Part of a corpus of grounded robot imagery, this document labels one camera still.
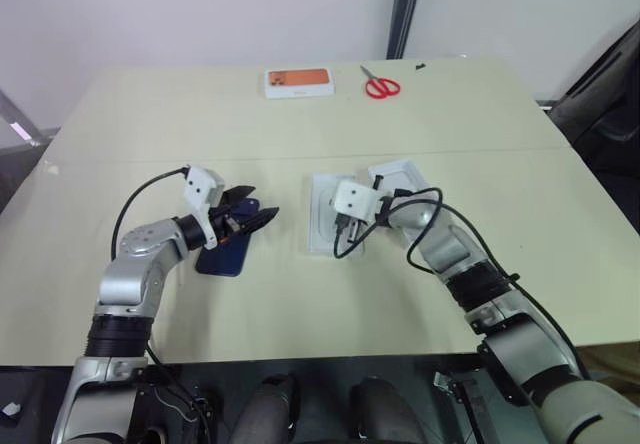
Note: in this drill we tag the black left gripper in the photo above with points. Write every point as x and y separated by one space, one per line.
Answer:
227 216

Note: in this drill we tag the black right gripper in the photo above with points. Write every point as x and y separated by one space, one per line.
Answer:
351 222

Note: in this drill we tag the dark blue phone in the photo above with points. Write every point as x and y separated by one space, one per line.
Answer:
227 254

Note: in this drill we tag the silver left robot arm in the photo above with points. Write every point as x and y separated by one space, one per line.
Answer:
132 269

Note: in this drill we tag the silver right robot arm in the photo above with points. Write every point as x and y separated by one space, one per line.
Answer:
505 314

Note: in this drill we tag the white phone box base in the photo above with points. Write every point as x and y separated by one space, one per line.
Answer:
320 214

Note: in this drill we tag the white phone box lid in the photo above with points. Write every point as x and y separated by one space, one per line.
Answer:
402 176

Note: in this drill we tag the white box with orange print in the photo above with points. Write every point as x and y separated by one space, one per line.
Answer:
299 82

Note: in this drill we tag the dark rounded shape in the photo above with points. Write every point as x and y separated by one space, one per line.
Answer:
270 406
377 406

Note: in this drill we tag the black office chair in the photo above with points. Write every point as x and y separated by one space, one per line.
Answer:
607 94

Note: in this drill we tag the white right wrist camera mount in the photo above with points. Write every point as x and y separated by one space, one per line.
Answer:
354 200

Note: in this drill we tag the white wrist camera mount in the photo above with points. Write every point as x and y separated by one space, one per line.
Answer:
199 188
354 200

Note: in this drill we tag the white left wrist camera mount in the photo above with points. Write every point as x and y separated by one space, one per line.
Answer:
199 188

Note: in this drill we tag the small metal bracket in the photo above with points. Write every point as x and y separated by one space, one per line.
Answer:
450 381

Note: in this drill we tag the dark metal post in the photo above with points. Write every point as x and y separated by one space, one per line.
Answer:
404 11

